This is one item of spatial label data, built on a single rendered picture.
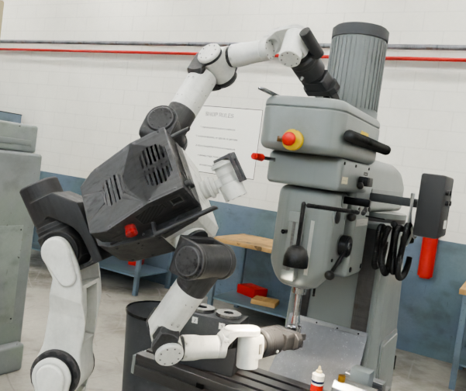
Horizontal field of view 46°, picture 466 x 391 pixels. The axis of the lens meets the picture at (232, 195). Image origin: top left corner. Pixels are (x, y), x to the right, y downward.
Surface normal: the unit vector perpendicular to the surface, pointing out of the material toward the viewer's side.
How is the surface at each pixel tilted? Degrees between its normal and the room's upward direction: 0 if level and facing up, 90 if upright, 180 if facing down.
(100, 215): 74
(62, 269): 90
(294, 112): 90
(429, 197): 90
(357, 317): 90
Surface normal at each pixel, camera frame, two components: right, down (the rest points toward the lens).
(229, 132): -0.47, -0.02
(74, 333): -0.11, 0.04
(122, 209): -0.51, -0.29
